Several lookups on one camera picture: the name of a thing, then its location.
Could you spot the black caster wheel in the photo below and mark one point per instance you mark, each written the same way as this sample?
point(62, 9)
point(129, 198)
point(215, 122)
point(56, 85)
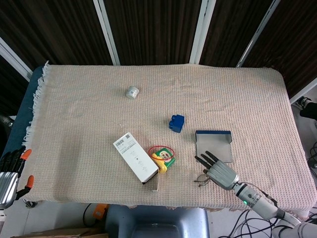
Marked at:
point(31, 203)

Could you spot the person's sneaker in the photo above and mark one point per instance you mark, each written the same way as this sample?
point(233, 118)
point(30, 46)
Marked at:
point(303, 102)

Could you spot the beige waffle weave cloth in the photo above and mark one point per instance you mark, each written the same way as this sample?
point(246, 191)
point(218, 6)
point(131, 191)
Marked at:
point(223, 99)

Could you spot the white partition post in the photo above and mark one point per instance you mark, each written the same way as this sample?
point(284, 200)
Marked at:
point(257, 34)
point(303, 93)
point(201, 32)
point(13, 59)
point(107, 32)

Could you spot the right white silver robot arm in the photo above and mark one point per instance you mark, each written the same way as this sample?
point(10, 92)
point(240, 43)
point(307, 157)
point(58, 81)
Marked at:
point(257, 200)

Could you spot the brown cardboard box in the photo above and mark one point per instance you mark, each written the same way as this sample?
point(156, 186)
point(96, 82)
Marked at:
point(62, 233)

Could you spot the person's black trouser leg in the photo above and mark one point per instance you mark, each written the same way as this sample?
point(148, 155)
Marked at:
point(309, 112)

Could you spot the grey blue chair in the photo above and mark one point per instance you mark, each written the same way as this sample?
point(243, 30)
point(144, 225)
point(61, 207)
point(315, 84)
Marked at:
point(158, 223)

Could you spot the wire-frame eyeglasses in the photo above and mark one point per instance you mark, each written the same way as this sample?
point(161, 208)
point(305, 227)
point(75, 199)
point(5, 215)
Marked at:
point(201, 178)

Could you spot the white carton box with barcode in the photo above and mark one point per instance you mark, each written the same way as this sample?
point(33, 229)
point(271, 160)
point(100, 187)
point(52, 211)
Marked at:
point(136, 158)

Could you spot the blue toy building block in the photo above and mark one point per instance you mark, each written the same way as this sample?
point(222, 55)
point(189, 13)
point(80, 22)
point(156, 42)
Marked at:
point(177, 124)

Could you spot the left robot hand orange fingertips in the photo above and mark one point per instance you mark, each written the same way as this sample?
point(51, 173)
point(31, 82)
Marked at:
point(7, 186)

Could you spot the red rubber band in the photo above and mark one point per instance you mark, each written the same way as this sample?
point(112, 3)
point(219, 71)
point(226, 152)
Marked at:
point(161, 146)

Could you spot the orange device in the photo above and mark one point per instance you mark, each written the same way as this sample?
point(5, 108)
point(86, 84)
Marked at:
point(100, 212)

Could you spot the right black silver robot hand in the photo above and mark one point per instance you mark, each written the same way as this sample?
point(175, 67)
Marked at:
point(223, 174)

